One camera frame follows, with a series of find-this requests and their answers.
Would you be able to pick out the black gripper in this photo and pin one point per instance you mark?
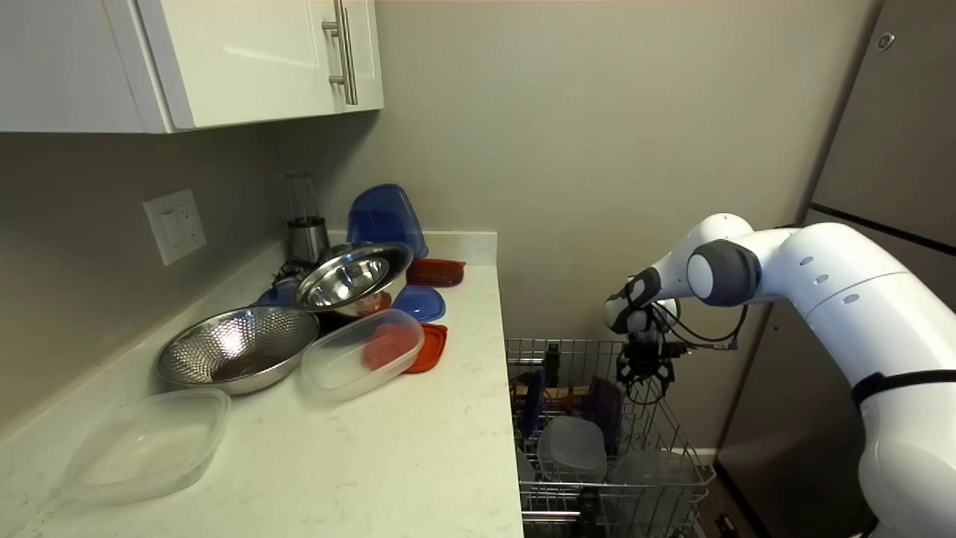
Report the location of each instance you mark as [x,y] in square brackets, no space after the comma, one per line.
[645,372]

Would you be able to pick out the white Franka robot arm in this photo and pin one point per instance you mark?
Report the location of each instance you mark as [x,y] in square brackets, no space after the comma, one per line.
[826,288]

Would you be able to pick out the clear container in rack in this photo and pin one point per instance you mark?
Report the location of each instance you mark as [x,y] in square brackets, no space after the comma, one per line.
[648,469]

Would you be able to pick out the purple cup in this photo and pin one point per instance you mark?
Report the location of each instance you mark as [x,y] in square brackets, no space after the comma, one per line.
[603,414]

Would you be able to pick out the grey plastic lid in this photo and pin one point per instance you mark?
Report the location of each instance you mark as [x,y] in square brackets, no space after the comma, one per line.
[570,448]

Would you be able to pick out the black kitchen utensil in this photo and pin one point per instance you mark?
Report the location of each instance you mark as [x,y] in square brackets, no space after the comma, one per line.
[531,399]

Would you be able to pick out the red plastic lid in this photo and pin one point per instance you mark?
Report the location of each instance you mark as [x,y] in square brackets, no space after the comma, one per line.
[430,348]

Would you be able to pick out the red plastic container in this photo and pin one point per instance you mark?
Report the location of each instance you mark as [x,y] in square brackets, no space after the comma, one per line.
[436,270]

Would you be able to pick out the blue round plastic lid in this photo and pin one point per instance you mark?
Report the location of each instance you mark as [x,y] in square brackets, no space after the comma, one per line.
[422,302]

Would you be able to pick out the small red lid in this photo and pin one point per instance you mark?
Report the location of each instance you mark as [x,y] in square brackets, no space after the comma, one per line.
[375,302]

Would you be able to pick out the large blue plastic container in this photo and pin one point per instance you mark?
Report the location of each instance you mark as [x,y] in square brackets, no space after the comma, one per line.
[386,218]

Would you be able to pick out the clear plastic food container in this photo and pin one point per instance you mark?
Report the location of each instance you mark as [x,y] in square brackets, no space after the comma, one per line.
[345,363]

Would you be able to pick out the tilted steel bowl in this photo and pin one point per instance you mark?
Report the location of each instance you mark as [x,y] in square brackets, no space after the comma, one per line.
[348,273]

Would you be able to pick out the stainless steel refrigerator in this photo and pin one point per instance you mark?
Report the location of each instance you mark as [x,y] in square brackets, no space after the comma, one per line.
[896,119]

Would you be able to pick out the small metal cup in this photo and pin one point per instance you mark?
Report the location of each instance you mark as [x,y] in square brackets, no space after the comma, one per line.
[309,239]

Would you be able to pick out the dark blue lid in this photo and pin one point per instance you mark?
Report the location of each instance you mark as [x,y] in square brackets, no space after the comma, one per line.
[279,294]

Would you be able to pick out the large steel mixing bowl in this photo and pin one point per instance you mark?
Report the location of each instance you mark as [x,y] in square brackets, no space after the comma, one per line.
[234,348]

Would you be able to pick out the white wall outlet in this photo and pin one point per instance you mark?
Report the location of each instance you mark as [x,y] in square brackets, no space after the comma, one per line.
[173,225]

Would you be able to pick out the white wall cabinet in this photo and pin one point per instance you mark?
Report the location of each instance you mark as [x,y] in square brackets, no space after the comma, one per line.
[249,60]

